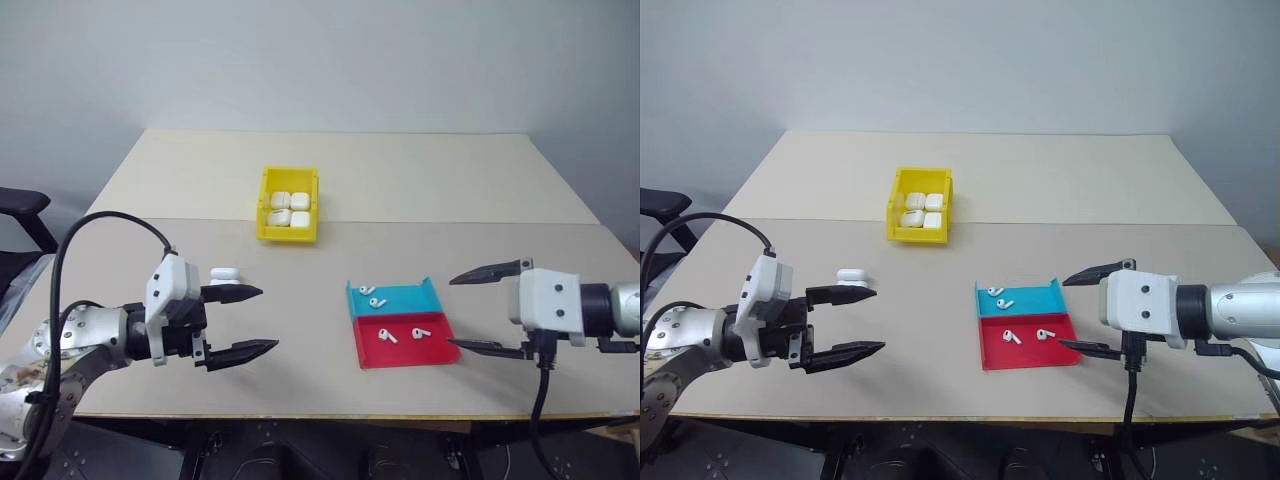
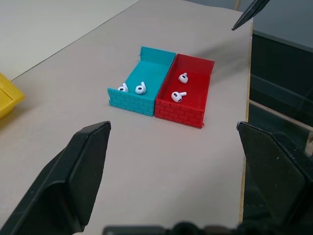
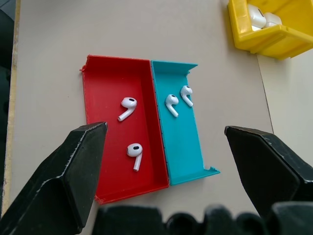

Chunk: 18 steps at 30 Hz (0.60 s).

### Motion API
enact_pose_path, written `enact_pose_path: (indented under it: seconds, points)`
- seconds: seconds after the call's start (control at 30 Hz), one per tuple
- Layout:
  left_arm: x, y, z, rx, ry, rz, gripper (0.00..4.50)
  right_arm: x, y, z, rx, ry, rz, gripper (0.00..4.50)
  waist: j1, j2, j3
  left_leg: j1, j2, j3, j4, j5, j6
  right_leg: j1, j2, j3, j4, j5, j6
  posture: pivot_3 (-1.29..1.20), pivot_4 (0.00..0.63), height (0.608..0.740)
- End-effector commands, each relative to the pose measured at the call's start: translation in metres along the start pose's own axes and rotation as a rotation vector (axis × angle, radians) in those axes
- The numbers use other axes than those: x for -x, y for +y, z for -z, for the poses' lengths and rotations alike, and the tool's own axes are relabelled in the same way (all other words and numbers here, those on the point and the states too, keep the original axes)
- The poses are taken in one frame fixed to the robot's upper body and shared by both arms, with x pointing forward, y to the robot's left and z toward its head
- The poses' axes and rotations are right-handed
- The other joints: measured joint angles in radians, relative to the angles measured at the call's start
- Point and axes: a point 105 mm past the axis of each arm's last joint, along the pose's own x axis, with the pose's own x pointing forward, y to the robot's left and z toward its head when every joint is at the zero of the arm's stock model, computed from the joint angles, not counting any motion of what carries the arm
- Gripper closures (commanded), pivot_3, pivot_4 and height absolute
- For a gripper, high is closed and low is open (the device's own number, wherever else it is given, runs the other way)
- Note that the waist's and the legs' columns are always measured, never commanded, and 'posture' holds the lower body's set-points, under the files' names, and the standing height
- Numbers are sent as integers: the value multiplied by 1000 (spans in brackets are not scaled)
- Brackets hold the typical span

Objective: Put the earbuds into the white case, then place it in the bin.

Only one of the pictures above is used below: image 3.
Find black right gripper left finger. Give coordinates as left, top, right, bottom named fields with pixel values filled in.
left=0, top=121, right=109, bottom=235

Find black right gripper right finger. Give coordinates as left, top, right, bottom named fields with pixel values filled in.
left=224, top=125, right=313, bottom=217

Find yellow plastic bin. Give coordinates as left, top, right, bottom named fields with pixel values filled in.
left=227, top=0, right=313, bottom=61

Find white plastic part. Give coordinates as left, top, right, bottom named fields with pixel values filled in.
left=263, top=12, right=283, bottom=27

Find red plastic tray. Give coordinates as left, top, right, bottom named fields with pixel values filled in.
left=79, top=54, right=170, bottom=205

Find blue plastic tray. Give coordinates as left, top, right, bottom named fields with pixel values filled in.
left=150, top=59, right=221, bottom=186

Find white earbuds in yellow bin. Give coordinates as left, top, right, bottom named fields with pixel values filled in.
left=246, top=4, right=267, bottom=28

